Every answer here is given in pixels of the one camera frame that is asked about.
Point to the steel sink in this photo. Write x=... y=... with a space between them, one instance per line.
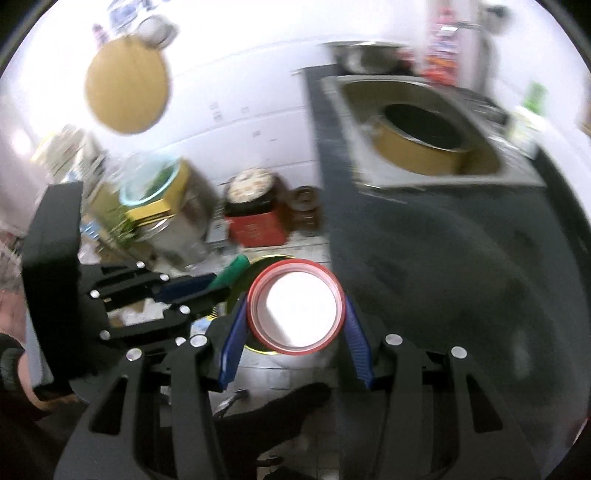
x=369 y=161

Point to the white bottle with green pump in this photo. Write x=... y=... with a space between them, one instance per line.
x=526 y=124

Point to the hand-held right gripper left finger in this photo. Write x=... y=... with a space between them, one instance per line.
x=233 y=341

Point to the green plastic stick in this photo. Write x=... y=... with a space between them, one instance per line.
x=233 y=272

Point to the brown glass jar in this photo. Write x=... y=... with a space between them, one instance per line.
x=305 y=210

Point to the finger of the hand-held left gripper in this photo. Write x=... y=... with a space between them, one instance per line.
x=184 y=287
x=175 y=319

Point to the round wooden cutting board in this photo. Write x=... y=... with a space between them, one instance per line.
x=127 y=87

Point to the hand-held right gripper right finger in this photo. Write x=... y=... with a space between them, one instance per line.
x=358 y=344

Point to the red plastic cup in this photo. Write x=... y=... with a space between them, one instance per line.
x=300 y=309

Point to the glass bowl with teal rim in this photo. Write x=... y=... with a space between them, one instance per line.
x=147 y=180

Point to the green leafy vegetables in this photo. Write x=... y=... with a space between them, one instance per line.
x=117 y=226

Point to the colourful packets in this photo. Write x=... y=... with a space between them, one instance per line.
x=441 y=41

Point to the golden pot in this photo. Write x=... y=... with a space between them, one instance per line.
x=415 y=152

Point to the steel bowl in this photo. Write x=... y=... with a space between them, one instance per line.
x=364 y=57

